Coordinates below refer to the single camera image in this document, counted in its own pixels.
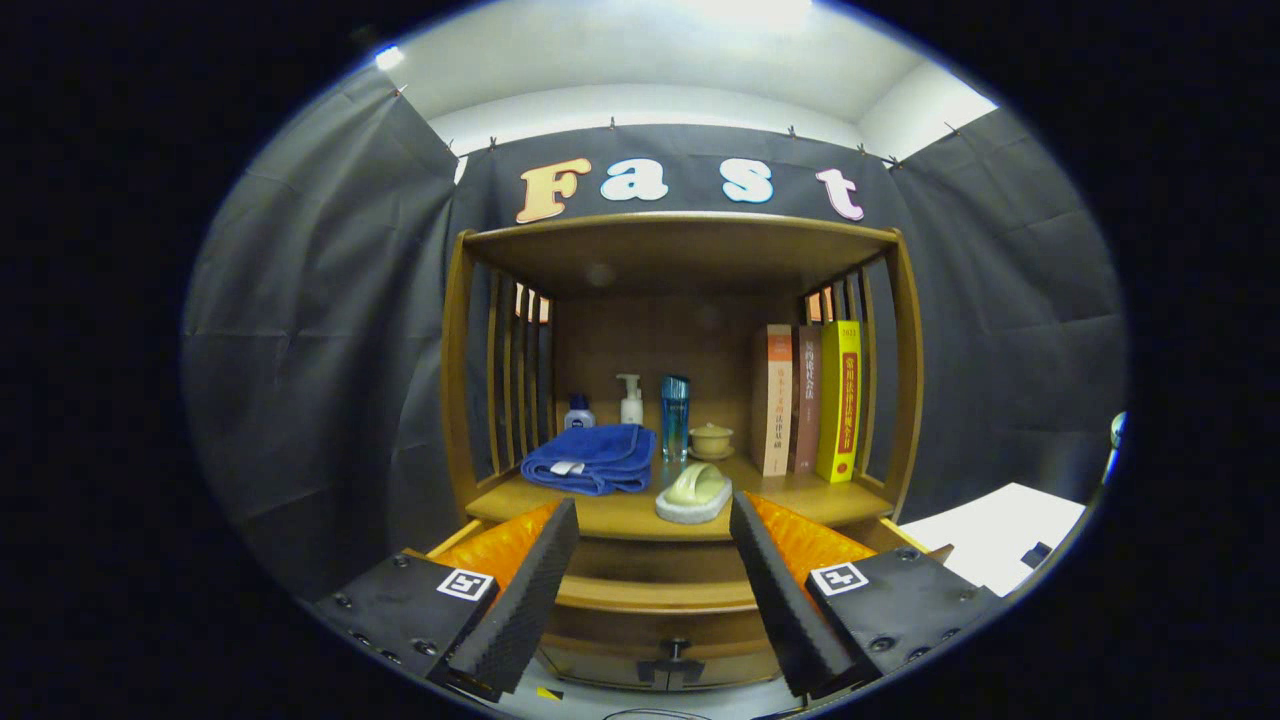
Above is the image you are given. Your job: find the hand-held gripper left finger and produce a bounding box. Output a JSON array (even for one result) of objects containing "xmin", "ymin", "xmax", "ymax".
[{"xmin": 312, "ymin": 497, "xmax": 581, "ymax": 703}]

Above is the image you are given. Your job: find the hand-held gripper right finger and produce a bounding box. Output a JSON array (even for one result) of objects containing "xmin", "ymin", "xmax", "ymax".
[{"xmin": 728, "ymin": 490, "xmax": 1001, "ymax": 701}]

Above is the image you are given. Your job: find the wooden drawer with black knob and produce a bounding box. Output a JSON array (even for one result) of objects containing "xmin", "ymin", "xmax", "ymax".
[{"xmin": 403, "ymin": 515, "xmax": 956, "ymax": 693}]

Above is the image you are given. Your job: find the wooden countertop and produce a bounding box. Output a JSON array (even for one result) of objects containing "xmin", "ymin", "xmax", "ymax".
[{"xmin": 465, "ymin": 450, "xmax": 896, "ymax": 543}]

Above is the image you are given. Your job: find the wooden cabinet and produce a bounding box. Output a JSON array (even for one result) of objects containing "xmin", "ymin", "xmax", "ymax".
[{"xmin": 440, "ymin": 210, "xmax": 926, "ymax": 693}]

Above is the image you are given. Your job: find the blue folded towel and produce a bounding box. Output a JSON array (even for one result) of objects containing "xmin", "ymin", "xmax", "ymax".
[{"xmin": 520, "ymin": 424, "xmax": 658, "ymax": 497}]

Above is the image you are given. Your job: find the beige lidded teacup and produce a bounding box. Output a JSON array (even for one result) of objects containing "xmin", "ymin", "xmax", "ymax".
[{"xmin": 688, "ymin": 422, "xmax": 736, "ymax": 462}]

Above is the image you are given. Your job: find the white table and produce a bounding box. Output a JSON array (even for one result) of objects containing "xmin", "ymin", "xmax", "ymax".
[{"xmin": 898, "ymin": 483, "xmax": 1088, "ymax": 598}]

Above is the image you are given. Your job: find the orange and white book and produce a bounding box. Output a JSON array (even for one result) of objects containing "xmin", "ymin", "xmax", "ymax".
[{"xmin": 752, "ymin": 324, "xmax": 794, "ymax": 478}]

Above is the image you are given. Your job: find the brown book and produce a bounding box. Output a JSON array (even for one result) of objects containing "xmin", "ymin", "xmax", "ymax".
[{"xmin": 792, "ymin": 326, "xmax": 824, "ymax": 475}]

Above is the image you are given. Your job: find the yellow book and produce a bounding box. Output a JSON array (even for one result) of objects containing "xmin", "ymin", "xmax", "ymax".
[{"xmin": 816, "ymin": 320, "xmax": 862, "ymax": 484}]

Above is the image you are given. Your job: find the blue glass bottle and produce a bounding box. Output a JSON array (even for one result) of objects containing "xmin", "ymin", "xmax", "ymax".
[{"xmin": 660, "ymin": 375, "xmax": 691, "ymax": 463}]

